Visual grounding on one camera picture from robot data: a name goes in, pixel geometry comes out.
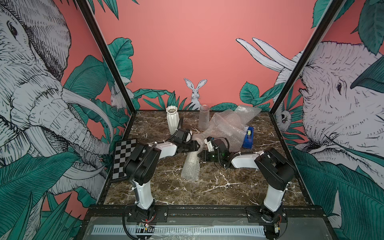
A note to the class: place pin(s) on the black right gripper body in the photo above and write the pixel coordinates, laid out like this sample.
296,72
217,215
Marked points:
212,157

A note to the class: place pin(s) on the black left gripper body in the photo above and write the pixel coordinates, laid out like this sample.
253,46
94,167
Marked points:
189,147

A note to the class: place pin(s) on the tall white ribbed vase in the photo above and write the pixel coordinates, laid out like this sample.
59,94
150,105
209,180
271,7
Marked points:
173,119

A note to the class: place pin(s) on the bubble wrap sheet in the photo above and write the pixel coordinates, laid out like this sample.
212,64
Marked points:
191,168

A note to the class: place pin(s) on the bubble wrap pile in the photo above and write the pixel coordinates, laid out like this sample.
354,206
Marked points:
232,125

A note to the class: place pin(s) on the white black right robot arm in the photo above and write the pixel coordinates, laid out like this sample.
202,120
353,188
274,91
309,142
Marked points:
274,167

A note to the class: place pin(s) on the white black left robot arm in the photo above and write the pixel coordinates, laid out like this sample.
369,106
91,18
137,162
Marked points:
140,166

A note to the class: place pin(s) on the blue tape dispenser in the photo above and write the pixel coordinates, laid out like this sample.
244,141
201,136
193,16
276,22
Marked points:
249,138

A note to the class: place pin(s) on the clear textured glass vase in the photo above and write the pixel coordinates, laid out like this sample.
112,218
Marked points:
204,117

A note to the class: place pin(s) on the black white checkerboard card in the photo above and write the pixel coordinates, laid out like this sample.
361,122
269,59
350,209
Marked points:
123,151

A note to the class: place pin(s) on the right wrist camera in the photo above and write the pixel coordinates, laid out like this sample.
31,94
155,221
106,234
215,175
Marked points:
208,142

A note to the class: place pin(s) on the black front mounting rail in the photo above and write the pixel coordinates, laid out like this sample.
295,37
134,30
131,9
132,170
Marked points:
164,213

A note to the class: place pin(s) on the white slotted cable duct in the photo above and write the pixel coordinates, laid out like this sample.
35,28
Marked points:
162,230

